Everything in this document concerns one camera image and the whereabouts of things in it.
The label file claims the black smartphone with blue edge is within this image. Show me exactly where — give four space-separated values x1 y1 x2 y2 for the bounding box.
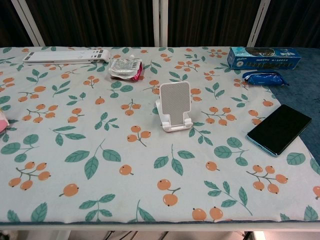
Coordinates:
246 104 313 158

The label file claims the white folding phone stand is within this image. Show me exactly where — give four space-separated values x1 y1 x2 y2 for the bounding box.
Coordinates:
155 80 194 133

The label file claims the fruit print tablecloth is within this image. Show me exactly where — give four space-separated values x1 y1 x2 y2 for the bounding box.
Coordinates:
0 46 320 224

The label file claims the silver drink pouch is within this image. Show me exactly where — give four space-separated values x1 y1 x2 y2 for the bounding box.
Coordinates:
108 54 145 81

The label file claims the blue cookie packet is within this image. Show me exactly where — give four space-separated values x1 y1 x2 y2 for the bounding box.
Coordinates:
242 70 290 87

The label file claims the white power strip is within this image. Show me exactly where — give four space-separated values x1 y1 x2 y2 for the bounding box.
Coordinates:
22 49 111 64

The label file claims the dark curtain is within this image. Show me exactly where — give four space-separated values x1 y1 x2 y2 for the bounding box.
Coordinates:
0 0 320 48

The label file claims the blue cookie box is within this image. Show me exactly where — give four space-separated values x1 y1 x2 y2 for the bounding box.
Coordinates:
227 46 301 70

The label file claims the teal blue table mat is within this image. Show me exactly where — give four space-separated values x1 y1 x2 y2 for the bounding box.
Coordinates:
202 46 320 163

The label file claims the pink and white packet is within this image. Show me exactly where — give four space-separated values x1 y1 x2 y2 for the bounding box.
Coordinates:
0 108 10 133

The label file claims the white metal frame post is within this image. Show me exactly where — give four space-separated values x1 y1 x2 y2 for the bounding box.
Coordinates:
11 0 46 47
152 0 169 48
246 0 272 48

